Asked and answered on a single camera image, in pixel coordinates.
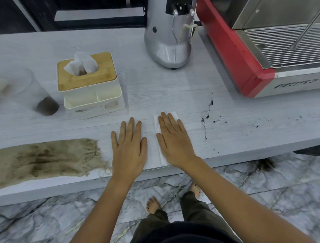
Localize person's left hand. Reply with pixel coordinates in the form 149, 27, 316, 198
111, 117, 148, 182

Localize person's right hand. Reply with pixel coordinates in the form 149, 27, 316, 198
156, 112, 198, 168

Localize white paper tissue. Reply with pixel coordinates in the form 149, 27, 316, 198
153, 112, 179, 166

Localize person's right forearm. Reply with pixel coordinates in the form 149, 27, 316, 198
174, 156, 313, 243

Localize person's left forearm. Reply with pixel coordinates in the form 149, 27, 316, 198
69, 175, 137, 243

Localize spilled black coffee grounds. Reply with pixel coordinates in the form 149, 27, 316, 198
200, 92, 311, 154

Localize white tissue box bamboo lid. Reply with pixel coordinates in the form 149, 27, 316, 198
57, 52, 125, 120

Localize person's right foot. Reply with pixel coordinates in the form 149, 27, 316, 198
187, 181, 202, 199

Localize person's foot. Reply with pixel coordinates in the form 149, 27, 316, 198
146, 196, 161, 215
187, 181, 202, 199

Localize person's left foot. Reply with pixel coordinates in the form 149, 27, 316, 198
146, 196, 161, 215

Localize stained beige burlap cloth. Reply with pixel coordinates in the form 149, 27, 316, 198
0, 138, 112, 190

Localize person's olive trousers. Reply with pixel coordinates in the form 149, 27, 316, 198
130, 191, 241, 243

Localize silver coffee grinder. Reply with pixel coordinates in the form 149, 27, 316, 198
144, 0, 199, 70

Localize white tissue sticking from box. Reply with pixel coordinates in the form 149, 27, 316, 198
63, 52, 99, 76

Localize clear plastic cup with grounds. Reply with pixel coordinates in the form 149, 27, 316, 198
0, 69, 60, 117

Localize cream rubber band on grinder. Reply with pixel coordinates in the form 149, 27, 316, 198
180, 22, 198, 38

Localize red espresso machine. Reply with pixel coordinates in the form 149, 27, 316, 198
196, 0, 320, 99

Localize dark flat object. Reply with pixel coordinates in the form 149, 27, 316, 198
293, 147, 320, 157

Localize steel steam wand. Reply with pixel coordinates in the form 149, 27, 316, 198
291, 16, 320, 51

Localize black metal shelf frame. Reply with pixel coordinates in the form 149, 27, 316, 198
24, 0, 148, 32

